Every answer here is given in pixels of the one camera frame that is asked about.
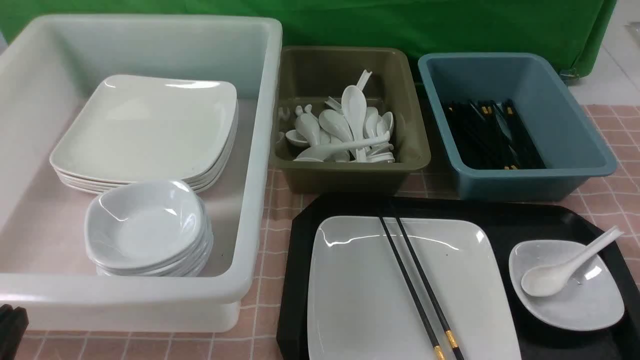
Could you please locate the black plastic serving tray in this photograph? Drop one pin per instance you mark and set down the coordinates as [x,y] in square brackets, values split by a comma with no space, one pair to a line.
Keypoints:
[506,225]

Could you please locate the pink checked tablecloth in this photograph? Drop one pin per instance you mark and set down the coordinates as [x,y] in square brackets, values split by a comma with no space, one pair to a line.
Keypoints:
[280,220]

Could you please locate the top stacked white bowl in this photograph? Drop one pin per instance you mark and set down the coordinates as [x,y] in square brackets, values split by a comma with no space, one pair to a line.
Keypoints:
[145,225]

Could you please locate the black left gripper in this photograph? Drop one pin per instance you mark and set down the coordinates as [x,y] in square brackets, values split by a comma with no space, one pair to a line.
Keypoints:
[13,325]

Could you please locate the white square rice plate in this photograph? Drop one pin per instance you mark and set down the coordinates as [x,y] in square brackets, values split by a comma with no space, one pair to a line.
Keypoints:
[360,308]

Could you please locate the blue plastic bin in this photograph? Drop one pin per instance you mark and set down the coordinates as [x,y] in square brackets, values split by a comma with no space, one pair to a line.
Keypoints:
[568,142]

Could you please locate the olive green plastic bin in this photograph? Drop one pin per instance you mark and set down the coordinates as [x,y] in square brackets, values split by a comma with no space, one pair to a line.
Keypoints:
[309,76]

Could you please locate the lower white bowls stack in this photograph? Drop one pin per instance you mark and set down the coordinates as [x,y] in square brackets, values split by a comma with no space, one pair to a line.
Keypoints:
[188,266]

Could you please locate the green backdrop cloth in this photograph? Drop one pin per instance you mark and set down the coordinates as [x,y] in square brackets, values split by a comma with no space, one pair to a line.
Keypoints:
[567,33]

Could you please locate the top stacked white plate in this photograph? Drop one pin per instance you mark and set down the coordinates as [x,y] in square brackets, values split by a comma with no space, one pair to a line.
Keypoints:
[129,93]

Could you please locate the black chopsticks pile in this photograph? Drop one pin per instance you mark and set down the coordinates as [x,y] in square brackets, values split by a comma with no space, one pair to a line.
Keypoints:
[492,136]

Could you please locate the long white spoon in bin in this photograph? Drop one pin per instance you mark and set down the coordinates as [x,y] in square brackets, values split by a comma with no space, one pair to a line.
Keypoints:
[319,153]

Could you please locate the lower white plates stack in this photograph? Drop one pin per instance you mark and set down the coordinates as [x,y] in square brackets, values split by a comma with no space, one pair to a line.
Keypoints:
[220,165]

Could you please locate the small white square bowl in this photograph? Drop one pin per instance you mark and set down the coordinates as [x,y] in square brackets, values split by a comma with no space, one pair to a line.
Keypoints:
[589,301]

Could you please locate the upright white spoon in bin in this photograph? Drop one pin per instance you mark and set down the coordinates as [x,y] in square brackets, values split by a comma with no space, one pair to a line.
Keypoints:
[354,108]

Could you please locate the large white plastic tub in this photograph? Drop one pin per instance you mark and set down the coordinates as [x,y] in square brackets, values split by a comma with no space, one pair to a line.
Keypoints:
[47,73]

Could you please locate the white ceramic soup spoon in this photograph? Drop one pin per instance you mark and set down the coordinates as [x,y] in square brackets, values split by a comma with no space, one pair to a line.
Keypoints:
[548,280]

